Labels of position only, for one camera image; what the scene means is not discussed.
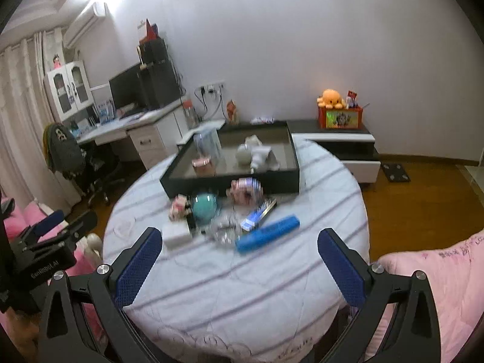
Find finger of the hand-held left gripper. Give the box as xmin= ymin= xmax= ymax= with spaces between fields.
xmin=22 ymin=211 xmax=66 ymax=242
xmin=57 ymin=212 xmax=100 ymax=246

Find white glass door cabinet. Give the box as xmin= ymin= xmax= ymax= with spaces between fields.
xmin=43 ymin=60 xmax=95 ymax=122

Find red paper bag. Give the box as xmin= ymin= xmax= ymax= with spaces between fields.
xmin=137 ymin=18 xmax=159 ymax=44

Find pink striped packet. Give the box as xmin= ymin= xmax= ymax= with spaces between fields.
xmin=230 ymin=177 xmax=263 ymax=205

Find blue box on desk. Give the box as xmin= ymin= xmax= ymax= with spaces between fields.
xmin=96 ymin=100 xmax=115 ymax=123

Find clear plastic wrapper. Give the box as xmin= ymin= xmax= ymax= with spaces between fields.
xmin=206 ymin=214 xmax=243 ymax=248

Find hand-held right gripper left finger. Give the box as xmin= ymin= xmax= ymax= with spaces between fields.
xmin=38 ymin=227 xmax=164 ymax=363

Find white air conditioner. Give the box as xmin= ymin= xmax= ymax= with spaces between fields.
xmin=62 ymin=2 xmax=108 ymax=48

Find black box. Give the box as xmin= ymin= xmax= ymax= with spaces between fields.
xmin=137 ymin=38 xmax=169 ymax=65

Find clear blue plastic container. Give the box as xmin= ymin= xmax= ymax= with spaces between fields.
xmin=194 ymin=129 xmax=223 ymax=163

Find orange octopus plush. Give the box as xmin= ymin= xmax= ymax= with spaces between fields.
xmin=317 ymin=89 xmax=345 ymax=110

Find pink bedding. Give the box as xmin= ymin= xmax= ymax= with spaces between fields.
xmin=0 ymin=193 xmax=103 ymax=348

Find white wall power strip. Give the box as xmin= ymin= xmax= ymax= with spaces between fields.
xmin=200 ymin=80 xmax=225 ymax=95

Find grey jacket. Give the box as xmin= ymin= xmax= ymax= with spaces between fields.
xmin=43 ymin=123 xmax=87 ymax=180

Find black floor scale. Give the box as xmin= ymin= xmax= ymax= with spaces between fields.
xmin=380 ymin=162 xmax=411 ymax=184

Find black office chair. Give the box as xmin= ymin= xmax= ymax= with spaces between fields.
xmin=76 ymin=144 xmax=122 ymax=207

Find small blue white box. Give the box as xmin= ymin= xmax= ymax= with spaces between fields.
xmin=240 ymin=215 xmax=265 ymax=232

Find pink figure toy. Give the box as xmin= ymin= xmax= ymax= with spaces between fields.
xmin=168 ymin=194 xmax=193 ymax=221

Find black white low cabinet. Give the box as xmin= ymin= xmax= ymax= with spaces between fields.
xmin=176 ymin=119 xmax=382 ymax=188

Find pink printed blanket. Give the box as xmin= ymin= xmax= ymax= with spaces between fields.
xmin=365 ymin=229 xmax=484 ymax=363

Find white bed frame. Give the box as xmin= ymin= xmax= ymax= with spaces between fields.
xmin=85 ymin=232 xmax=104 ymax=266

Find beige curtain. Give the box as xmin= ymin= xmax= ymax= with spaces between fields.
xmin=0 ymin=32 xmax=72 ymax=216

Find long blue case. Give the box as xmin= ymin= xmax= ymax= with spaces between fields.
xmin=235 ymin=214 xmax=301 ymax=253

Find black storage tray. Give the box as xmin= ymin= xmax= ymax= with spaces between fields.
xmin=159 ymin=120 xmax=301 ymax=198

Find black comb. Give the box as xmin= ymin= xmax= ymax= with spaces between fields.
xmin=256 ymin=197 xmax=278 ymax=221

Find red printed box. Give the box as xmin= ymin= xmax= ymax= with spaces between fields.
xmin=318 ymin=106 xmax=364 ymax=131

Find black computer monitor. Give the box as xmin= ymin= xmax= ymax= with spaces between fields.
xmin=108 ymin=62 xmax=146 ymax=112

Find black computer tower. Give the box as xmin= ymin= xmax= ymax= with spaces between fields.
xmin=138 ymin=60 xmax=180 ymax=110

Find grey ball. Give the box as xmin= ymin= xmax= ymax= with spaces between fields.
xmin=235 ymin=146 xmax=255 ymax=167

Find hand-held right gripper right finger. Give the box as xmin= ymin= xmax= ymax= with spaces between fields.
xmin=317 ymin=228 xmax=442 ymax=363

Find black cables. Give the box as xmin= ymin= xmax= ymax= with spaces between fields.
xmin=195 ymin=87 xmax=224 ymax=122

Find white desk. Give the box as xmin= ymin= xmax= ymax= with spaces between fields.
xmin=74 ymin=98 xmax=190 ymax=171

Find rose gold round tin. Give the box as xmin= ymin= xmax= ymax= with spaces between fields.
xmin=191 ymin=157 xmax=216 ymax=177

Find white plug adapter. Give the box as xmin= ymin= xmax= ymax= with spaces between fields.
xmin=250 ymin=147 xmax=280 ymax=172

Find teal round case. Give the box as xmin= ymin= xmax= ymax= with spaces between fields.
xmin=191 ymin=192 xmax=222 ymax=222

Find jar with red lid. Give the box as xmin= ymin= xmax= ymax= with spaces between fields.
xmin=182 ymin=99 xmax=198 ymax=128

